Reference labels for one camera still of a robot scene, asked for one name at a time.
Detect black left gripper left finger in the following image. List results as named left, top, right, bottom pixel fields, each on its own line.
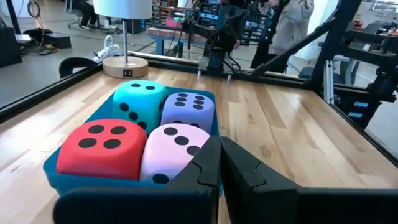
left=167, top=135, right=223, bottom=224

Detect pink foam die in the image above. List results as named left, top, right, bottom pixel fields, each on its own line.
left=139, top=123, right=211, bottom=185

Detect silver frame bracket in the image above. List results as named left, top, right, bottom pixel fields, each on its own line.
left=323, top=60, right=335, bottom=105

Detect black floor case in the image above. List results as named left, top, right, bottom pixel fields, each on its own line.
left=0, top=26, right=23, bottom=68

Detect grey office chair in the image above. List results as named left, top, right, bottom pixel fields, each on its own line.
left=297, top=55, right=353, bottom=85

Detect white lamp cable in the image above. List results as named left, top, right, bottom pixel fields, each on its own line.
left=93, top=34, right=121, bottom=60

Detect black arched handle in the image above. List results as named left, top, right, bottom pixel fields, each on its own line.
left=58, top=56, right=99, bottom=80

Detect person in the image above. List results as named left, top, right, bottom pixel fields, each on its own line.
left=249, top=0, right=315, bottom=71
left=66, top=0, right=101, bottom=32

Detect white shade table lamp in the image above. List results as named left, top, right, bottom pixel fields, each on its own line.
left=93, top=0, right=154, bottom=80

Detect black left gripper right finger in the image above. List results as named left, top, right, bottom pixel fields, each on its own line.
left=220, top=136, right=300, bottom=224

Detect black box blue labels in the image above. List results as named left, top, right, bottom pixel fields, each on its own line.
left=335, top=93, right=385, bottom=130

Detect red foam die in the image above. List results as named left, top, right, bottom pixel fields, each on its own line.
left=56, top=118, right=148, bottom=182

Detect blue plastic bin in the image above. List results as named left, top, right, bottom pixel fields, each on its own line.
left=42, top=86, right=225, bottom=197

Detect purple foam die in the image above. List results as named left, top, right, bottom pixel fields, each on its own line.
left=160, top=91, right=216, bottom=136

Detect green foam die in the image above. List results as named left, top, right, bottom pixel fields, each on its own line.
left=112, top=79, right=169, bottom=135

